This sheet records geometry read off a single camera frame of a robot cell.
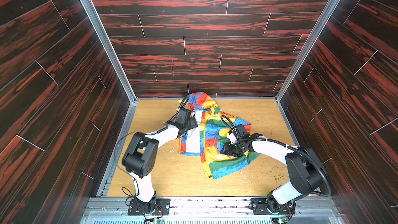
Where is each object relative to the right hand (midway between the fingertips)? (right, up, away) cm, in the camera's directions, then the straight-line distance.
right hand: (226, 151), depth 91 cm
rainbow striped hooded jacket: (-12, +6, +6) cm, 15 cm away
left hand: (-20, +17, +6) cm, 27 cm away
